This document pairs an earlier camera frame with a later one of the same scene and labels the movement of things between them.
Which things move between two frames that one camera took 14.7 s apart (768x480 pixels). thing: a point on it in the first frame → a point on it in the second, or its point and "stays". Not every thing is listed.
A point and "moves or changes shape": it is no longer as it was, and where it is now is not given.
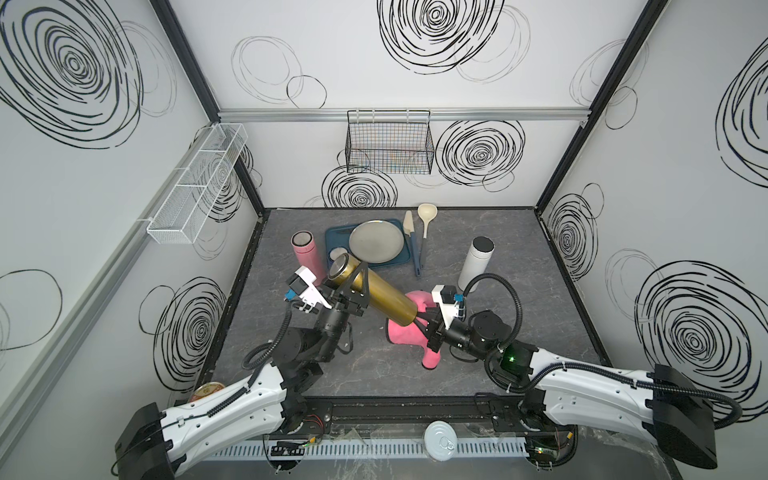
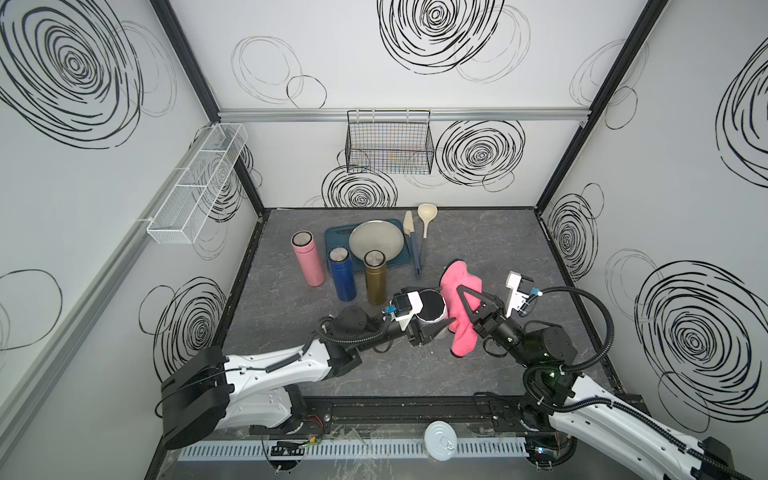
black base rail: x=321 y=416 stays
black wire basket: x=389 y=142 stays
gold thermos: x=383 y=294 moves or changes shape
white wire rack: x=181 y=218 stays
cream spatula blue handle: x=408 y=225 stays
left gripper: x=342 y=308 → x=423 y=335
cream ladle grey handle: x=426 y=212 stays
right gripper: x=436 y=329 → x=484 y=325
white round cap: x=440 y=440 stays
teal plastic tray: x=339 y=237 stays
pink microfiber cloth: x=416 y=333 → x=454 y=274
